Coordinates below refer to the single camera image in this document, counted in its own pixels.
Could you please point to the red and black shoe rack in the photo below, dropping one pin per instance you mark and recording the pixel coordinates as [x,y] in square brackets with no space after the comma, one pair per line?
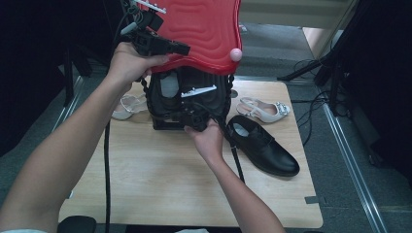
[207,32]

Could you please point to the metal floor rail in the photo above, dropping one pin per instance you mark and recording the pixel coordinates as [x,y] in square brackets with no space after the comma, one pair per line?
[353,168]
[66,106]

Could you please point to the grey tape strip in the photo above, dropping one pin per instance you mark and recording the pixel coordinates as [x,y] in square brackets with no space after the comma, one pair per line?
[312,199]

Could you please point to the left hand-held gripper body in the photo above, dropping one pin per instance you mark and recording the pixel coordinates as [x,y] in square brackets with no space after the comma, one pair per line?
[149,39]

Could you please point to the black tripod stand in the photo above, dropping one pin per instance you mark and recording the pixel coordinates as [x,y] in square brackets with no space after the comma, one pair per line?
[333,48]

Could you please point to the black leather shoe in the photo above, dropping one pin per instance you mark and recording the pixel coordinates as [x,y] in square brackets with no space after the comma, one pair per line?
[281,158]
[169,85]

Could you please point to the black curtain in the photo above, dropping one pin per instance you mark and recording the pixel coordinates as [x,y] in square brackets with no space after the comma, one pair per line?
[32,64]
[388,81]

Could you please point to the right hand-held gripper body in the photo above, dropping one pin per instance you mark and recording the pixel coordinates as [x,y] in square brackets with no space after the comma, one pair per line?
[197,113]

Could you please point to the person's left hand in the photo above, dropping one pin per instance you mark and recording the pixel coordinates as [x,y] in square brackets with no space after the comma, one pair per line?
[129,64]

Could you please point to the person's right hand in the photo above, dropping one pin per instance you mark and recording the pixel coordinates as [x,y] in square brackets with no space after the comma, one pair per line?
[207,139]

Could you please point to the white jewelled sandal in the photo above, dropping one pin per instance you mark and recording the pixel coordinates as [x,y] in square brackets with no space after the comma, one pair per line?
[265,114]
[124,114]

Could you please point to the black stool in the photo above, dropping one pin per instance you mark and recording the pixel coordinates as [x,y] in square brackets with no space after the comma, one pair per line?
[77,225]

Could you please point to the person's white clothing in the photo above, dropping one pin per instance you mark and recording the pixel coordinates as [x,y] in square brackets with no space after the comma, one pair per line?
[191,231]

